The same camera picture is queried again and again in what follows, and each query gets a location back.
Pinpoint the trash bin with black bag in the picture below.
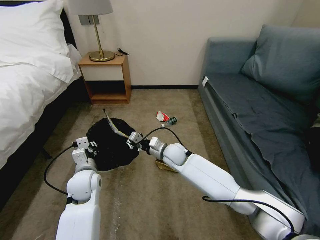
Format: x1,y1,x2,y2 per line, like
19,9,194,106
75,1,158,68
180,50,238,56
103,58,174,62
86,117,141,173

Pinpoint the striped snack wrapper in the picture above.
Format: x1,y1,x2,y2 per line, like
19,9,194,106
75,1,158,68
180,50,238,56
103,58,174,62
103,108,130,138

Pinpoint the brown cardboard scrap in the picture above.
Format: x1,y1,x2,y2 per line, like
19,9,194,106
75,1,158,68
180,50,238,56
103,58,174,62
154,158,179,174

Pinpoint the crumpled red white packet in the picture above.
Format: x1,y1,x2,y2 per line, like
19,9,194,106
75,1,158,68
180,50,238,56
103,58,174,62
155,111,171,122

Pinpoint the clear plastic bottle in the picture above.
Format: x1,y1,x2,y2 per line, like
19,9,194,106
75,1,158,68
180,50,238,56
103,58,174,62
161,116,178,127

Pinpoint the black baseboard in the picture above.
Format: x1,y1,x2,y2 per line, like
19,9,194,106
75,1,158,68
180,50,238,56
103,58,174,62
131,85,200,90

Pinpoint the wooden nightstand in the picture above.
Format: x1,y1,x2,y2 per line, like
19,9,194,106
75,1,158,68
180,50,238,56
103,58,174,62
78,52,132,105

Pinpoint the white duvet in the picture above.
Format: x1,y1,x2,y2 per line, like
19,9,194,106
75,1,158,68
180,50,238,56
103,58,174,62
0,59,83,164

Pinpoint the white bed sheet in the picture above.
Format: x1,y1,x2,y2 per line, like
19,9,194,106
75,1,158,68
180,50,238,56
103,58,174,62
66,43,82,78

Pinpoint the brass lamp with grey shade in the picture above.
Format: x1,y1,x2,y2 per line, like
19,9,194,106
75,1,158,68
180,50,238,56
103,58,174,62
67,0,116,62

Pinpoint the blue grey sofa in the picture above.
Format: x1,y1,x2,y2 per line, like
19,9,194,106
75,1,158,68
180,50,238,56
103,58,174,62
198,24,320,240

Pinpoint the dark blue sofa cover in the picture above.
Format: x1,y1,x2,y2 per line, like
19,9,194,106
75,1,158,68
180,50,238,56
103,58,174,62
204,72,320,227

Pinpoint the white pillow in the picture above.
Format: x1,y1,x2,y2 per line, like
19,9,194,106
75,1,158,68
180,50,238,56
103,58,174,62
0,0,74,84

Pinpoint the blue grey sofa cushion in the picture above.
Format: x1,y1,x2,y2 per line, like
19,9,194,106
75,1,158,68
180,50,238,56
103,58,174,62
241,24,320,105

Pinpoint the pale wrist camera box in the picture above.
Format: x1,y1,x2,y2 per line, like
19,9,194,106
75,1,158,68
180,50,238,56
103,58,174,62
76,137,90,150
128,131,144,144

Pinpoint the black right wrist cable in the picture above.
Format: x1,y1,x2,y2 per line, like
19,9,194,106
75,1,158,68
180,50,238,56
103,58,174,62
141,127,188,153

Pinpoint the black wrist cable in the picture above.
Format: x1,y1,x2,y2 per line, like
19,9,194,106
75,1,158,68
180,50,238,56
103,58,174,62
141,127,188,153
44,142,77,195

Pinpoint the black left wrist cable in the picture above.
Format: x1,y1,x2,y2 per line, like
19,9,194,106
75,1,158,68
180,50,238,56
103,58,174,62
44,142,77,195

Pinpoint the black bed frame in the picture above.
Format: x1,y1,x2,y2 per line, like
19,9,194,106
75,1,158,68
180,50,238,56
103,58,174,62
0,7,91,212

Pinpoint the black right upper-arm cable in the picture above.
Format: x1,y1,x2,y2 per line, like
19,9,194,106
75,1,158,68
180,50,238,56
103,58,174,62
202,195,295,232

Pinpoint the grey wall switch panel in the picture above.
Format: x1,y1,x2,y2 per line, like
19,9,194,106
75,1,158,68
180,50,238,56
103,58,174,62
78,14,101,26

